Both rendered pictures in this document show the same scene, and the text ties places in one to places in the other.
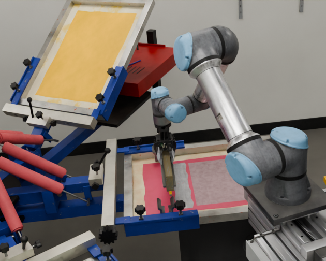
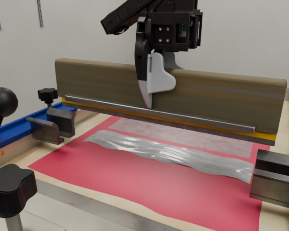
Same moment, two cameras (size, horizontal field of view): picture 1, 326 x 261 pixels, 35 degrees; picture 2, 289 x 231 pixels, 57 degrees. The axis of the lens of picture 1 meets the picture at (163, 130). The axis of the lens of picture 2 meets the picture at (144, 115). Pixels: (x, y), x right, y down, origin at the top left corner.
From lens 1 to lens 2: 2.09 m
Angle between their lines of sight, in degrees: 57
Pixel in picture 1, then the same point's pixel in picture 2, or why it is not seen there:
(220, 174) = not seen: hidden behind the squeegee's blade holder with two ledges
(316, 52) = (20, 68)
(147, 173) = (70, 173)
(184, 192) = (197, 154)
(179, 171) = (122, 139)
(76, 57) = not seen: outside the picture
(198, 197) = (223, 149)
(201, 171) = (145, 125)
